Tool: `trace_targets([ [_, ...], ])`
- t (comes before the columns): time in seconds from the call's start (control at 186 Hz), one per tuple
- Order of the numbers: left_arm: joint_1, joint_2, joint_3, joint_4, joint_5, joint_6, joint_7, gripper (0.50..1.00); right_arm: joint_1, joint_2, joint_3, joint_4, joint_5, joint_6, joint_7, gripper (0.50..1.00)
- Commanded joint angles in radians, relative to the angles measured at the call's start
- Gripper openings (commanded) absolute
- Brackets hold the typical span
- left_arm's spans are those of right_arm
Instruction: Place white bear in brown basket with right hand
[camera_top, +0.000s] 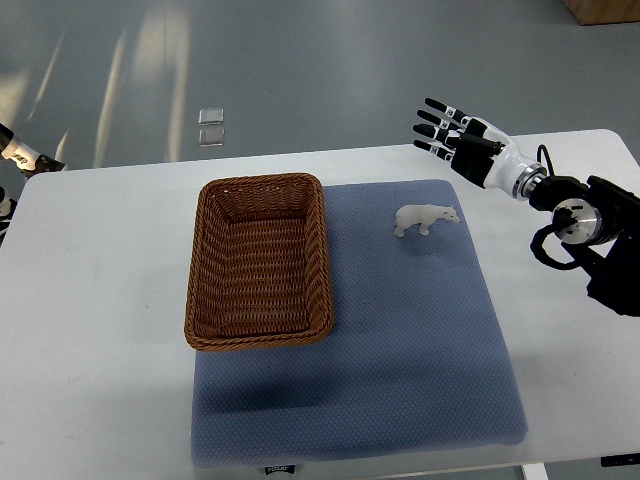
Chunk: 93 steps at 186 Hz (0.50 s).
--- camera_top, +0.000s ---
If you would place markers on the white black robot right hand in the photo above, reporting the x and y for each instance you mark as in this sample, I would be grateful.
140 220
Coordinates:
477 150

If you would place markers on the white bear figurine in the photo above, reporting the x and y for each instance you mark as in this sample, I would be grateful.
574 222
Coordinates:
422 215

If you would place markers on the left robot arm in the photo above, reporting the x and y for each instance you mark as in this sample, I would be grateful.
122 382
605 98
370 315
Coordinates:
29 162

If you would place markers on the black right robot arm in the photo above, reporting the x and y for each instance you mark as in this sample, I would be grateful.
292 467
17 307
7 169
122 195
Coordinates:
594 227

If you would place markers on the brown wicker basket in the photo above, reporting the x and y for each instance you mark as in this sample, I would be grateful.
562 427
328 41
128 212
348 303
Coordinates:
260 270

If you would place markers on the wooden box corner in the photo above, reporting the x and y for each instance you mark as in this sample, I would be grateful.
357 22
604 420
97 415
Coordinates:
602 12

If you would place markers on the blue grey table mat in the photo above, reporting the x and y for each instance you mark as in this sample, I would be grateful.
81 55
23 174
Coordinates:
416 359

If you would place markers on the lower clear floor plate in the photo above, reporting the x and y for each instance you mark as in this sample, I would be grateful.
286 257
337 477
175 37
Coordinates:
209 137

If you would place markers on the clear floor plate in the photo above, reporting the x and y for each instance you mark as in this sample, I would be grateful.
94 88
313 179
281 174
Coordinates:
209 137
211 116

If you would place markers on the upper clear floor plate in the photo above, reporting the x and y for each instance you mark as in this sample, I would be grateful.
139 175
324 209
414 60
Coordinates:
211 116

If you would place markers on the white table leg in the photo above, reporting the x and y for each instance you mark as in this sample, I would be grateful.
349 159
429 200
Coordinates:
536 471

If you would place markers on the black table control panel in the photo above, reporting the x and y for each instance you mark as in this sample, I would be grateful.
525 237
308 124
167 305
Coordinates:
620 460

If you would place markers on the black mat label tag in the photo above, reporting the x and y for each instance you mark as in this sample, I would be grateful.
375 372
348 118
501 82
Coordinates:
284 469

